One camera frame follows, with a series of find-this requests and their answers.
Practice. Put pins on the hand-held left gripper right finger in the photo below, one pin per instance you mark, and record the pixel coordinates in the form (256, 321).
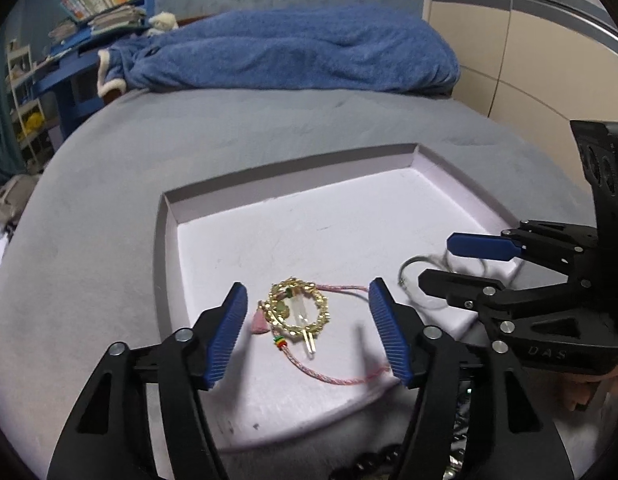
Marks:
(391, 335)

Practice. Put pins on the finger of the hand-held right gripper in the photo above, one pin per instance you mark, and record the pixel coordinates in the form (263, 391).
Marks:
(481, 247)
(454, 287)

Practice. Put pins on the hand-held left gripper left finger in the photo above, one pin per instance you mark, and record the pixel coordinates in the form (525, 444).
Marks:
(224, 340)

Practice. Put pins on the gold wreath hair pin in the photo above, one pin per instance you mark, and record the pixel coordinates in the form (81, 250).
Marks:
(319, 322)

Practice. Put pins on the pale lilac cardboard box lid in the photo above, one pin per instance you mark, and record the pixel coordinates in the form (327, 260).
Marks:
(314, 220)

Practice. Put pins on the person's right hand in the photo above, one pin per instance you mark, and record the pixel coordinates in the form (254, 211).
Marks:
(581, 390)

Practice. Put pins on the beige wardrobe with grey stripe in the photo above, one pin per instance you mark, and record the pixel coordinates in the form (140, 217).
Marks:
(529, 45)

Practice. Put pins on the white paper sheet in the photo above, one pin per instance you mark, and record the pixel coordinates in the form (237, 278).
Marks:
(0, 255)

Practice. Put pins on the grey beige bag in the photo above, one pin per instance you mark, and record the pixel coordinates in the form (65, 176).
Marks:
(9, 197)

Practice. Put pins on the blue fleece blanket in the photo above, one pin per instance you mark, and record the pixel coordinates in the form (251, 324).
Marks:
(289, 50)

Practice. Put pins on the yellow soft toy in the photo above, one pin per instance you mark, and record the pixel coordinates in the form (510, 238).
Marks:
(31, 122)

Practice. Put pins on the blue wooden desk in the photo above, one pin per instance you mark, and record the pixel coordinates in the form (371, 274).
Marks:
(71, 72)

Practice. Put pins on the white shelf rack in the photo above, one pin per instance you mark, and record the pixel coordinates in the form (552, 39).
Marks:
(24, 90)

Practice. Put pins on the white plush toy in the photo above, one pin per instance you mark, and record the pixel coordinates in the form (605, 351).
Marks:
(164, 21)

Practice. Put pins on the stack of papers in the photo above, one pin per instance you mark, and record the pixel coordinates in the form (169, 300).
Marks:
(116, 17)

